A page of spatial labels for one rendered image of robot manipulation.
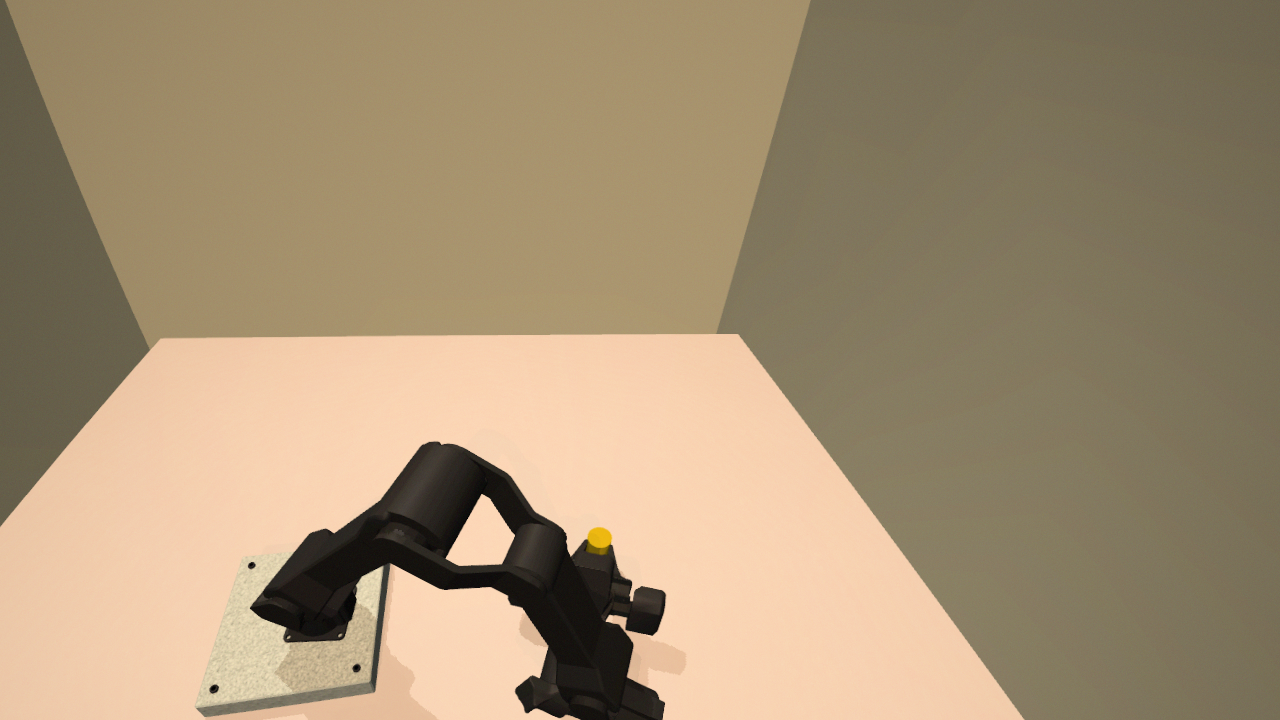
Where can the yellow cylinder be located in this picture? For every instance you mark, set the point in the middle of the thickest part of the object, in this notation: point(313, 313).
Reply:
point(599, 540)

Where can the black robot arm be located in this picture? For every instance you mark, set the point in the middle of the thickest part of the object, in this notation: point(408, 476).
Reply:
point(414, 527)

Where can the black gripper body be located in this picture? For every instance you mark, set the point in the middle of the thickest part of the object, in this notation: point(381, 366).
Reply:
point(644, 613)

